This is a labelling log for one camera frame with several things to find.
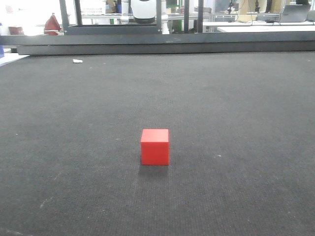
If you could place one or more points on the red magnetic cube block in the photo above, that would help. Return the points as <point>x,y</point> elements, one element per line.
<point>155,147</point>

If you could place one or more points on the small white paper scrap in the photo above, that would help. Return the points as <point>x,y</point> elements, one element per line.
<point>77,61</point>

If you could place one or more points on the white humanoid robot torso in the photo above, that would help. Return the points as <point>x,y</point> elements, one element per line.
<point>144,17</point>

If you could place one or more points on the red bag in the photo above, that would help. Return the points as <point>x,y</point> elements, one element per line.
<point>52,27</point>

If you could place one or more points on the black tray table edge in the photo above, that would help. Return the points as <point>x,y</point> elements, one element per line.
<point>186,43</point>

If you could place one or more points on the grey laptop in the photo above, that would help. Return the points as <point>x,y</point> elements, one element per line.
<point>294,13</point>

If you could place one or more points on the black metal shelf frame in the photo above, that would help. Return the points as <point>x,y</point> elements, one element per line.
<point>95,17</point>

